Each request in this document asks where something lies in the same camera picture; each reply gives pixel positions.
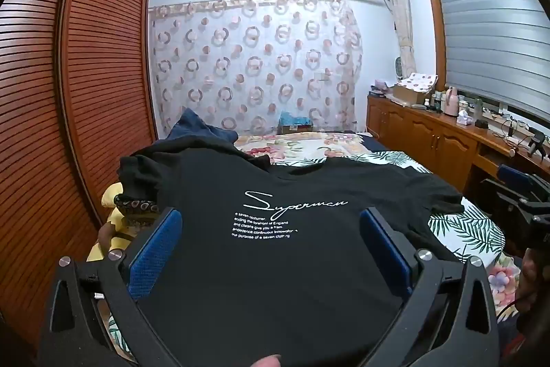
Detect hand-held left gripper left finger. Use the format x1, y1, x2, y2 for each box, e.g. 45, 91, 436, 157
45, 207, 183, 367

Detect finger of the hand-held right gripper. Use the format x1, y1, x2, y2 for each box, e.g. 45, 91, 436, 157
497, 165, 538, 189
479, 178, 523, 206

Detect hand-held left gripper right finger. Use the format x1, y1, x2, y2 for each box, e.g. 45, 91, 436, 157
359, 207, 501, 367

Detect black printed t-shirt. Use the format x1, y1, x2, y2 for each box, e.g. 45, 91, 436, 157
118, 147, 465, 367

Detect person's right hand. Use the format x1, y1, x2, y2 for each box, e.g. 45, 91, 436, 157
516, 247, 544, 311

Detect person's left hand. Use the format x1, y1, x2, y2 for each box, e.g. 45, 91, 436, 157
249, 354, 287, 367

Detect dark medallion patterned garment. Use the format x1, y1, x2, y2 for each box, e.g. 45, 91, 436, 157
114, 193, 162, 218

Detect wooden side cabinet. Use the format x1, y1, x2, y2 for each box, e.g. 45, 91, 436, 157
366, 94, 550, 196

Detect pink thermos jug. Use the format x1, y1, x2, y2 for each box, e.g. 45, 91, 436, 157
442, 87, 460, 117

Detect navy blue garment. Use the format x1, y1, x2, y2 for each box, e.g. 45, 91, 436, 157
165, 108, 239, 149

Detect white spotted cloth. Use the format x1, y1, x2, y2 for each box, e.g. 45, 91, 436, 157
401, 72, 439, 93

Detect open cardboard box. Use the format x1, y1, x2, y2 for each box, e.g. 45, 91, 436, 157
393, 83, 432, 105

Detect floral blanket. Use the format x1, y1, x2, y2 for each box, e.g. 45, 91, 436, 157
234, 131, 523, 307

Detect grey striped window blind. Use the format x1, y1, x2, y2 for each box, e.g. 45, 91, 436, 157
432, 0, 550, 127

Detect white desk fan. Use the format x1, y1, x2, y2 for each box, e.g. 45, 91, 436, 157
393, 56, 411, 82

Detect blue plastic bag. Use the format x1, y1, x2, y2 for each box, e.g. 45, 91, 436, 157
279, 112, 312, 127

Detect wooden louvered wardrobe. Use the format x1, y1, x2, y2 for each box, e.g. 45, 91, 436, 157
0, 0, 157, 350

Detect tied beige side curtain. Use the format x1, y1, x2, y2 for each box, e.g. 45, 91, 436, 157
382, 0, 415, 71

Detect ring patterned sheer curtain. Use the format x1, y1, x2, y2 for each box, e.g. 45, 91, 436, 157
148, 0, 364, 136

